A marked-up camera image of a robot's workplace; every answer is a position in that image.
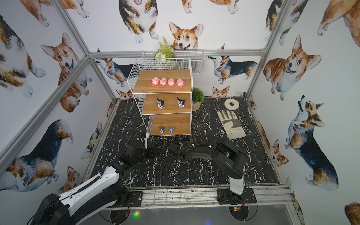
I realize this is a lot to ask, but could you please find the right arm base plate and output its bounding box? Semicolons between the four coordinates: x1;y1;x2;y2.
217;187;257;205

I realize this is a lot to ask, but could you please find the white tape roll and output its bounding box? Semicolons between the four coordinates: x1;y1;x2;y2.
224;98;240;110

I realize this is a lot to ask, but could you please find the black purple kuromi figure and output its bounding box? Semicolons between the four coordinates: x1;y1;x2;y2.
157;98;165;109
177;98;185;108

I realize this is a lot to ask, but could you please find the green fern plant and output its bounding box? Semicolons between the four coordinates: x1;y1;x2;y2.
155;37;174;59

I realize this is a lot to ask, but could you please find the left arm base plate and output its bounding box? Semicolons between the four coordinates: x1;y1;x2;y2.
112;191;143;208

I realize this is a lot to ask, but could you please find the pink pig toy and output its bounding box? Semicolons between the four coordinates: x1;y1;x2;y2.
168;78;175;87
177;78;184;87
151;77;159;86
159;77;167;86

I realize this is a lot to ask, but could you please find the white wire three-tier shelf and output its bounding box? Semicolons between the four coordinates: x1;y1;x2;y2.
127;58;193;137

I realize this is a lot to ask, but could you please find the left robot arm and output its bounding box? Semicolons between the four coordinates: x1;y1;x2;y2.
27;139;159;225

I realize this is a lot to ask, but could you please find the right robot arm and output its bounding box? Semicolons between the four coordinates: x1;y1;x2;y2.
163;138;248;196

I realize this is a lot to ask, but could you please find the small potted green plant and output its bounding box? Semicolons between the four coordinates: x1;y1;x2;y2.
192;88;204;111

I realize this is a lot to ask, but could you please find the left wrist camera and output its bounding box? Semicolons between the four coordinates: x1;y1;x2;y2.
143;132;149;149

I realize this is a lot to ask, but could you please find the white and grey work glove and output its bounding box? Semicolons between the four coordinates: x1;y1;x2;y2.
217;110;246;140

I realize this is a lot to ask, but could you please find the white wire wall basket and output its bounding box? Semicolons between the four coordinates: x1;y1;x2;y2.
142;50;205;74

